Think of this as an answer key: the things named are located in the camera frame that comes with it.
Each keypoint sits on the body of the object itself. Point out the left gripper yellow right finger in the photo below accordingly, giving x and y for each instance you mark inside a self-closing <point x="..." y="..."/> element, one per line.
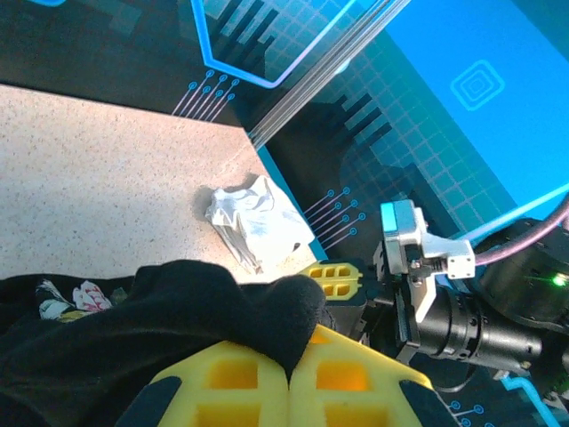
<point x="378" y="400"/>

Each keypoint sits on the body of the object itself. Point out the blue table edge strip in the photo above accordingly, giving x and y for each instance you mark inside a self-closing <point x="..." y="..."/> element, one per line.
<point x="281" y="178"/>

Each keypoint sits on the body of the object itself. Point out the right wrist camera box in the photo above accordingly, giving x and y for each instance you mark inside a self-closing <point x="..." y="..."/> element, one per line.
<point x="402" y="236"/>

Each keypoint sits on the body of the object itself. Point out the aluminium frame post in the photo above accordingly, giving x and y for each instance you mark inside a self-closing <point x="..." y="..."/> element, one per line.
<point x="329" y="66"/>

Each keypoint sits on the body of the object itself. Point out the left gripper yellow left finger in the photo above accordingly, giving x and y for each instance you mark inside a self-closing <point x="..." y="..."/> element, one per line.
<point x="213" y="400"/>

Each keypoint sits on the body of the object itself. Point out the black floral print t-shirt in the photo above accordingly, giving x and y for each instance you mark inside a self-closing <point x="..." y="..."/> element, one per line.
<point x="178" y="311"/>

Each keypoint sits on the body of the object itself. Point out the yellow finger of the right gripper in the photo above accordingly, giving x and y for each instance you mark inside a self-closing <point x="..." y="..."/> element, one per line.
<point x="355" y="272"/>
<point x="351" y="290"/>

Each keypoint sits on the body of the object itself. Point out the crumpled white cloth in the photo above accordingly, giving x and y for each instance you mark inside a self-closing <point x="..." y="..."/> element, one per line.
<point x="258" y="218"/>

